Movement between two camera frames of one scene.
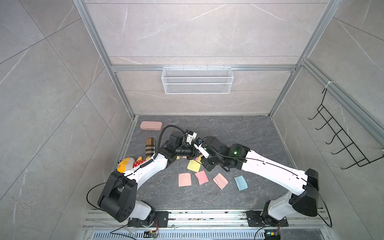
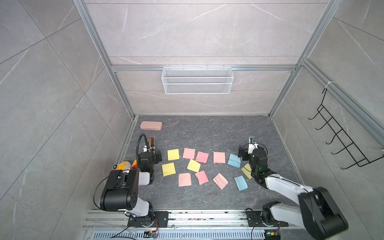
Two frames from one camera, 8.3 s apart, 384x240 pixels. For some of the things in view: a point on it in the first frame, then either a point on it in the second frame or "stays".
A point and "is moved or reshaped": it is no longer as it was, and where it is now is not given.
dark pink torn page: [202, 177] stays
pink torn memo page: [184, 179] stays
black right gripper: [208, 166] -> [246, 154]
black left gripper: [194, 152] -> [157, 157]
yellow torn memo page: [194, 165] stays
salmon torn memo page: [220, 181] stays
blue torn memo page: [241, 182] stays
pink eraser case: [151, 125] stays
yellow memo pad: [198, 159] is moved or reshaped
